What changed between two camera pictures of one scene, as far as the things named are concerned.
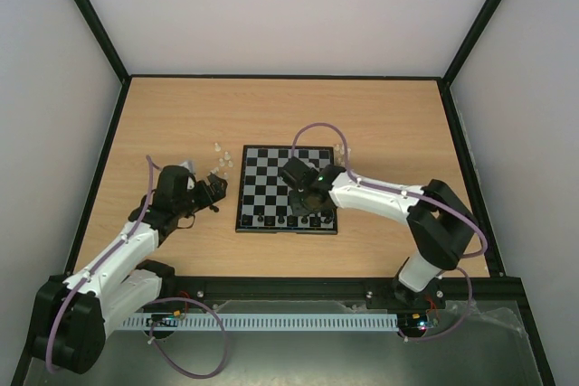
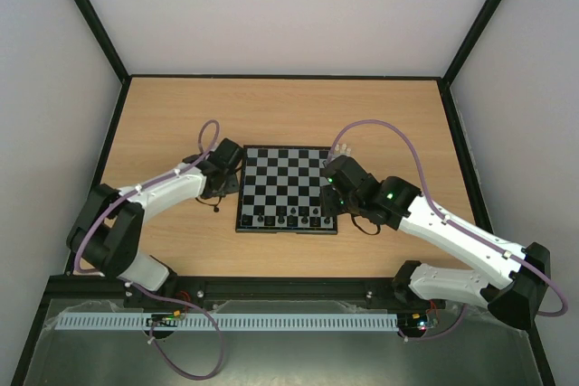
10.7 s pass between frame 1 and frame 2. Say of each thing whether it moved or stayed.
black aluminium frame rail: stayed
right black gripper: moved
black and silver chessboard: stayed
